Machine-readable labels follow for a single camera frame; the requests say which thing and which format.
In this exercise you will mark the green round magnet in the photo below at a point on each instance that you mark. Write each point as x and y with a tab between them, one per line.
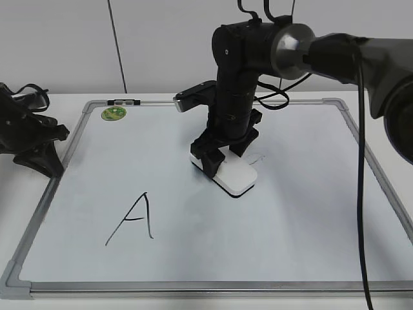
113	113

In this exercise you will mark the white board eraser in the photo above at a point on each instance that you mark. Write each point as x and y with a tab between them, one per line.
234	175

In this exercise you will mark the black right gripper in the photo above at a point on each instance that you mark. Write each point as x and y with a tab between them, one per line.
230	122

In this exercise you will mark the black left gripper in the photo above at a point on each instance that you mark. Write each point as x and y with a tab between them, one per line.
25	131

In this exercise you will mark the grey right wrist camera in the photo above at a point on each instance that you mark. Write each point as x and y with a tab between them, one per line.
200	94

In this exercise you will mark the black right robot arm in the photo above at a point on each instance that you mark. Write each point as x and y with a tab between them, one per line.
245	51

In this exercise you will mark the white board with grey frame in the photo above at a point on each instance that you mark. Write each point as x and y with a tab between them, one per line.
132	216

